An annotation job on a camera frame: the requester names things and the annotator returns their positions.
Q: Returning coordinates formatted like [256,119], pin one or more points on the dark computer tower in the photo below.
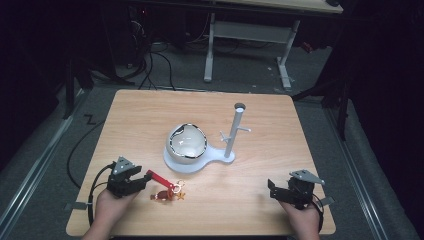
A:
[135,30]

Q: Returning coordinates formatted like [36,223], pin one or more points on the person's right hand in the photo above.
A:
[301,221]

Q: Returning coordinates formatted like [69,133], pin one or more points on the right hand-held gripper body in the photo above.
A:
[300,191]

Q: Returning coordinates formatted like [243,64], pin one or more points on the black metal stand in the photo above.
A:
[71,83]
[333,90]

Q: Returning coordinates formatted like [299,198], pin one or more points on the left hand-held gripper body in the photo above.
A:
[120,185]

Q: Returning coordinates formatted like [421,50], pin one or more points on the metal floor rail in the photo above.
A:
[358,173]
[36,166]

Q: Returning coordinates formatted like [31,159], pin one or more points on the white stand with pegs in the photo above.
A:
[230,146]

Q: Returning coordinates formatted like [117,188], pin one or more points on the silver reflective bowl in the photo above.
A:
[185,144]

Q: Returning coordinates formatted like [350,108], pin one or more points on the person's left hand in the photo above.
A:
[111,208]

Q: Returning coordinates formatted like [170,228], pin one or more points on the white-framed desk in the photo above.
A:
[250,30]

